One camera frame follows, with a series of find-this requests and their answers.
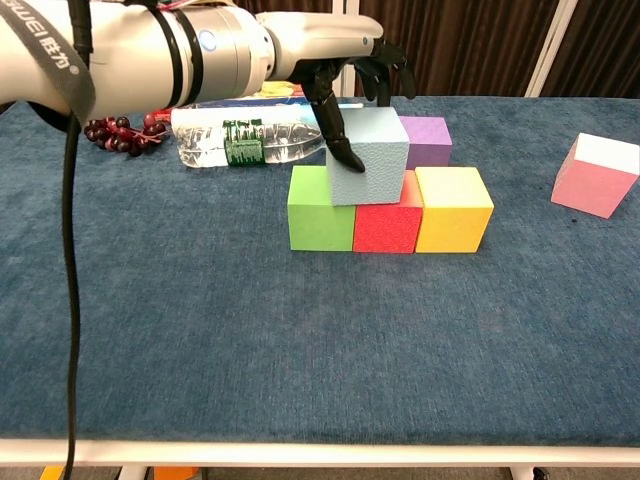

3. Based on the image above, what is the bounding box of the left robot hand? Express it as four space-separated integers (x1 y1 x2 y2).
257 12 416 174

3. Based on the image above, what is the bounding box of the light blue cube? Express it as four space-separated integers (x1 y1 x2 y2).
324 105 411 207

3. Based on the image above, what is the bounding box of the purple cube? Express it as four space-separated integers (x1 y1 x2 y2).
398 115 454 171

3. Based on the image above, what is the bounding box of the green cube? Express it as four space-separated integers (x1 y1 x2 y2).
287 164 359 252

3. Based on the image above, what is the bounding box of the yellow cube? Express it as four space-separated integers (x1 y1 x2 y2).
413 166 496 254

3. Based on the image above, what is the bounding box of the pink cube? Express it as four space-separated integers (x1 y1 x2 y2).
549 131 640 220

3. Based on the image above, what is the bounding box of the red cube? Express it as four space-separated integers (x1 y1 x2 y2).
352 169 425 255

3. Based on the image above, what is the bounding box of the brown curtain partition panel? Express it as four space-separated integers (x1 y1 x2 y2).
219 0 359 99
524 0 640 99
344 0 576 99

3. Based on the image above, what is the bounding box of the orange cracker box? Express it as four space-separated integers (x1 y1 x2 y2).
169 82 321 109

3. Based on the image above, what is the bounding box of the clear plastic water bottle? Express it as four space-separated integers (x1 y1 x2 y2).
177 118 326 169

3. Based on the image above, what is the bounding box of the white and cyan tube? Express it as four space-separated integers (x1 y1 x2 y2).
170 102 364 131

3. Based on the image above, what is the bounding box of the dark red grape bunch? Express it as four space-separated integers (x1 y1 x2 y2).
82 115 171 158

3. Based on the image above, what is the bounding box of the blue table cloth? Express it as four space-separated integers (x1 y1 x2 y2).
0 93 640 446

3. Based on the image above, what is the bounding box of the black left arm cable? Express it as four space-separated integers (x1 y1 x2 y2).
59 0 96 480

